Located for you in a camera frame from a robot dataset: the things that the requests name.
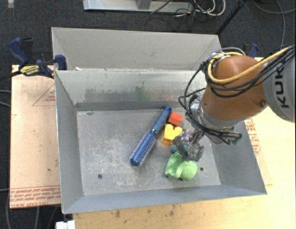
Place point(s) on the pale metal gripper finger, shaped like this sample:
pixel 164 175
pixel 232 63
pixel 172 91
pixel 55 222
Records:
pixel 180 143
pixel 195 153

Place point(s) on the small blue-grey round object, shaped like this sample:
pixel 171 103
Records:
pixel 174 148

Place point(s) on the yellow toy block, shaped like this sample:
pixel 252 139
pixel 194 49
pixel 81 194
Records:
pixel 170 133

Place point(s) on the red toy block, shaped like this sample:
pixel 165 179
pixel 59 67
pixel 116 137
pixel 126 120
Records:
pixel 174 118

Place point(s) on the blue round hairbrush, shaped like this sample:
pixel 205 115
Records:
pixel 148 141

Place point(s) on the grey metal bin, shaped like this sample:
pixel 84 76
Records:
pixel 109 151

